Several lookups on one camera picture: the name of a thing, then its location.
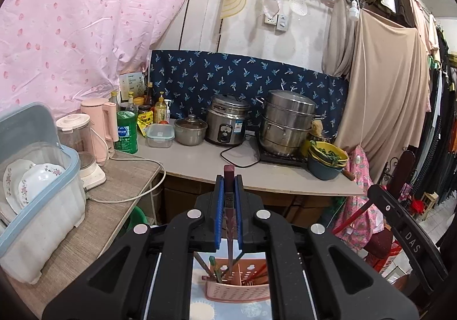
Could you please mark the small pot with glass lid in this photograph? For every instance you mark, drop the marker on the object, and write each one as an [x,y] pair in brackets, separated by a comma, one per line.
[191,132]

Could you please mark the green plastic bucket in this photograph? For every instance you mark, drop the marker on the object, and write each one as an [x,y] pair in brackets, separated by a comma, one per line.
[137,214]

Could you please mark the white carton box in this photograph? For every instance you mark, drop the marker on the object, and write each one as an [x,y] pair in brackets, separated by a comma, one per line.
[132,86]

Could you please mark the red plastic stool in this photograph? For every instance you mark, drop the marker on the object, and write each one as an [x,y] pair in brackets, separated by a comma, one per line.
[417,206]

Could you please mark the white floral plate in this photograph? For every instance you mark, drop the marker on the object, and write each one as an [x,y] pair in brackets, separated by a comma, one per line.
[39,179]
[16,180]

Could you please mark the green chopstick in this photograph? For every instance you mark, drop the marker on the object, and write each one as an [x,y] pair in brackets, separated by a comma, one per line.
[214,266]

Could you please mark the yellow pump bottle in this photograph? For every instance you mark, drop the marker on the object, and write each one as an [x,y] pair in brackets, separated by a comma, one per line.
[161,111]

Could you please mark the pink dotted curtain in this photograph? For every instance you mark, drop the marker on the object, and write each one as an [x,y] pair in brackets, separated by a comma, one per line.
[78,30]

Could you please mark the white wall socket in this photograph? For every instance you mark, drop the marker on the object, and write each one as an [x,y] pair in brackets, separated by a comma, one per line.
[270,20]

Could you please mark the pink electric kettle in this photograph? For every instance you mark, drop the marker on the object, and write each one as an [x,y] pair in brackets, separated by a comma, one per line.
[100,127]

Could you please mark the small wooden stool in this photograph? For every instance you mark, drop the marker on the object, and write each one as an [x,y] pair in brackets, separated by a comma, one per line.
[429,200]

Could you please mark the steel steamer pot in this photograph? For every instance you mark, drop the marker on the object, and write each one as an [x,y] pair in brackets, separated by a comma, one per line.
[289,123]

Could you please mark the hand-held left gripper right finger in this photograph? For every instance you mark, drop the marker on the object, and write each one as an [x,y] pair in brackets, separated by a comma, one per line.
[239,213]

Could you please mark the row of hanging clothes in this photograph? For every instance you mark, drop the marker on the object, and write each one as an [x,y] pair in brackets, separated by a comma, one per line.
[442,109]

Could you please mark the pink floral apron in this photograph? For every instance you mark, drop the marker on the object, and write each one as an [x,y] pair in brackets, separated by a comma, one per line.
[359,198]

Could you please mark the dark iron chair back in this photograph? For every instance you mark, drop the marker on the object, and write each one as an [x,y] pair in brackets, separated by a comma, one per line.
[401,173]

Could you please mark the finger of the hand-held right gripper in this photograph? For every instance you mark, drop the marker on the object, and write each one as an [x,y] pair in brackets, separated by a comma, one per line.
[387,207]

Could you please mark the white blender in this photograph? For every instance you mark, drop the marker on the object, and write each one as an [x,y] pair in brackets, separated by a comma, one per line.
[82,159]

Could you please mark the yellow snack packet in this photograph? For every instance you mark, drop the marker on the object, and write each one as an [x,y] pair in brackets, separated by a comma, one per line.
[145,123]

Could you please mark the yellow bowl with greens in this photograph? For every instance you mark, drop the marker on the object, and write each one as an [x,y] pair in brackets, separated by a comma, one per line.
[330,154]

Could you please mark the brown chopstick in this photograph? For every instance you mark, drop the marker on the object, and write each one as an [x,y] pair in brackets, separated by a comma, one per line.
[202,263]

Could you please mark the pink plastic utensil basket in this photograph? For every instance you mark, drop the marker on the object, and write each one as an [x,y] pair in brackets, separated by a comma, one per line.
[235,291]

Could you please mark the clear food container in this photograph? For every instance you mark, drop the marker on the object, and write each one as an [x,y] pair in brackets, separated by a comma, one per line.
[160,136]

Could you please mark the white wall switch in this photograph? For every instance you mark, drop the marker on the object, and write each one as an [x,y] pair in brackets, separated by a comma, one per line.
[282,23]

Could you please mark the blue floral cloth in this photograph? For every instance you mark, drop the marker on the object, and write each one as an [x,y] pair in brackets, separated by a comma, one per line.
[200,73]

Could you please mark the dark blue bowl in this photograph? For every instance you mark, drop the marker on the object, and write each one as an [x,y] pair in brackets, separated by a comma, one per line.
[323,170]

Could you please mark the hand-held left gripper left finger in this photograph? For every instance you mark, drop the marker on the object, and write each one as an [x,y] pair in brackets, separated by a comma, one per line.
[218,213]

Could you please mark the green detergent bottle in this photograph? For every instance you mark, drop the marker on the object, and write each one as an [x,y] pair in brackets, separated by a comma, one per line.
[126,134]

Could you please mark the white dish rack blue lid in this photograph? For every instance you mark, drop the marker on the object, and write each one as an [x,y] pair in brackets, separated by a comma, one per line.
[43,227]

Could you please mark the black induction cooker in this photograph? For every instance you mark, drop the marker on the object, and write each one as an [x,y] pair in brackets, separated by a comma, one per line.
[282,159]

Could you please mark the dark sauce bottle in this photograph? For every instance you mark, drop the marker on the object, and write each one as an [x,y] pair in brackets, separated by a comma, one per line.
[149,96]

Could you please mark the beige hanging cloth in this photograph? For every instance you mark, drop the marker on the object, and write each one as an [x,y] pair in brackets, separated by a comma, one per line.
[389,91]

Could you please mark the white light bulb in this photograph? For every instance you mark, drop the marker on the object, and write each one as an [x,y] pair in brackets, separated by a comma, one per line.
[353,13]

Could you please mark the silver rice cooker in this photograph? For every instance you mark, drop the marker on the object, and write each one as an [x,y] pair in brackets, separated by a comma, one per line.
[226,120]

